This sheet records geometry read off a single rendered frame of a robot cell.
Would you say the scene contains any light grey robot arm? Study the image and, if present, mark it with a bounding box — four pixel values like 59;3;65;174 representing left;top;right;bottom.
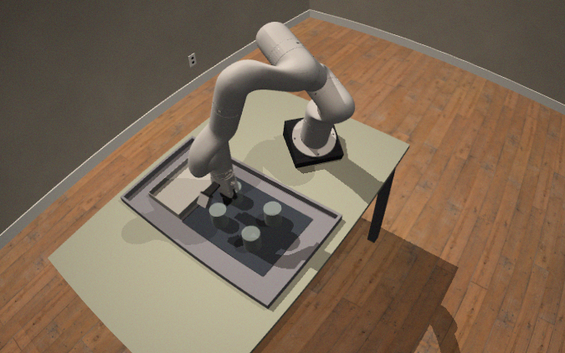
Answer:
188;22;355;179

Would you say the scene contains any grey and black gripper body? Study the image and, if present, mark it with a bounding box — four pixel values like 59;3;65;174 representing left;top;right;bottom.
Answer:
210;173;239;198

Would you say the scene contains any clear glass jar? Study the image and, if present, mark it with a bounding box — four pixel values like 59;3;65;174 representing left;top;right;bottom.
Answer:
209;202;229;228
230;181;244;206
264;202;282;228
241;226;262;252

